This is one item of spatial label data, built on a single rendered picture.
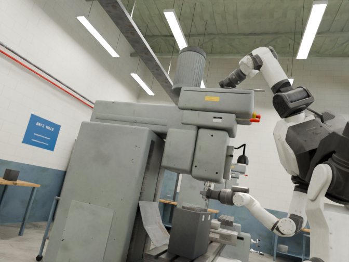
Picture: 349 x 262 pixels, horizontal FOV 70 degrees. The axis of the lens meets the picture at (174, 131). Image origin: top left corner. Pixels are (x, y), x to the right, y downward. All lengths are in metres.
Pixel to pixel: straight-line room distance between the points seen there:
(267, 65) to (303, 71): 7.95
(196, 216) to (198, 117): 0.67
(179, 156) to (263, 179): 6.69
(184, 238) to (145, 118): 0.86
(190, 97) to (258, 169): 6.67
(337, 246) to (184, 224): 0.55
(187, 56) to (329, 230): 1.31
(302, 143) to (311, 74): 8.17
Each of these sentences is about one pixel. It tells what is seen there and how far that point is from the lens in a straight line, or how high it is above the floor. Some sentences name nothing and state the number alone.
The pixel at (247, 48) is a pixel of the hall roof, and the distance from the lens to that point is 9.09.
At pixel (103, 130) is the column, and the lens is 1.67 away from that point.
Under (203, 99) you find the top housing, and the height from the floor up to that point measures 1.80.
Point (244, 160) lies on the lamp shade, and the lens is 1.60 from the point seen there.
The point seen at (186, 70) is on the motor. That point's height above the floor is 2.02.
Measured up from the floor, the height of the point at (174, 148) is 1.47.
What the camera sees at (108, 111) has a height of 1.67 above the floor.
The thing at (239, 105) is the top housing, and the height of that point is 1.78.
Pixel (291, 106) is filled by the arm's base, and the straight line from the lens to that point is 1.24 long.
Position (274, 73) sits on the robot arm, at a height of 1.84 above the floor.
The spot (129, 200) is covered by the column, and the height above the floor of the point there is 1.11.
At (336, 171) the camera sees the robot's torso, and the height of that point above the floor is 1.38.
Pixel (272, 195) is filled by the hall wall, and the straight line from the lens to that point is 8.11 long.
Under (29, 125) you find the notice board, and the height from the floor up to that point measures 1.97.
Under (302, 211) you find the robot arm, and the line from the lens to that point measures 1.44.
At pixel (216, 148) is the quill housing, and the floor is 1.50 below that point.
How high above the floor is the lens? 1.22
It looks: 13 degrees up
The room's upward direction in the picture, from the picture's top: 11 degrees clockwise
